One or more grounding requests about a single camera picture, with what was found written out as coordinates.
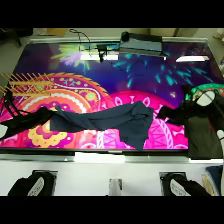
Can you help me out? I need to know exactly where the dark blue garment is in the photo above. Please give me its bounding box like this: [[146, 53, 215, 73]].
[[49, 100, 155, 151]]

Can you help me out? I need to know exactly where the grey garment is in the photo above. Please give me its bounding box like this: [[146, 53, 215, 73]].
[[119, 31, 165, 57]]

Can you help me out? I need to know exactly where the dark olive garment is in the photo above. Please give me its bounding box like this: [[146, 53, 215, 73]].
[[184, 111, 224, 160]]

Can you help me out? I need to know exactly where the black cable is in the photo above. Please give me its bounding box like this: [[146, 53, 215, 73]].
[[68, 28, 92, 45]]

